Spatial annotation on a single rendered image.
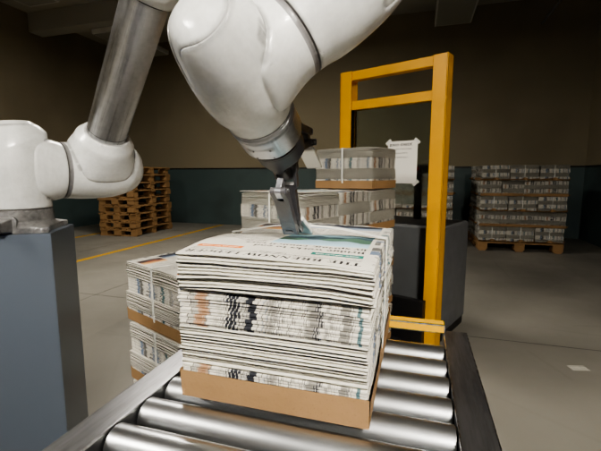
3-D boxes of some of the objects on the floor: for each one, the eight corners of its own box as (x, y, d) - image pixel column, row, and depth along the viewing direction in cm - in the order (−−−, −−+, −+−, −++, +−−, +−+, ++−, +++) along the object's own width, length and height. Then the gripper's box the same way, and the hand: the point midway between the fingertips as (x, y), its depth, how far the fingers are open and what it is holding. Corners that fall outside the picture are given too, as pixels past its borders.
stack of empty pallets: (139, 226, 856) (135, 167, 839) (173, 228, 836) (171, 167, 820) (97, 235, 734) (92, 166, 718) (137, 237, 715) (132, 165, 698)
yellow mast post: (420, 350, 253) (433, 55, 229) (426, 345, 260) (438, 58, 236) (434, 354, 247) (448, 51, 223) (439, 349, 254) (453, 55, 230)
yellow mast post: (336, 326, 294) (340, 72, 270) (343, 322, 301) (347, 75, 277) (347, 328, 288) (351, 71, 264) (353, 325, 295) (358, 73, 271)
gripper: (263, 67, 60) (300, 142, 79) (232, 216, 52) (282, 260, 71) (309, 63, 58) (335, 141, 77) (284, 217, 49) (321, 262, 68)
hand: (308, 196), depth 73 cm, fingers open, 13 cm apart
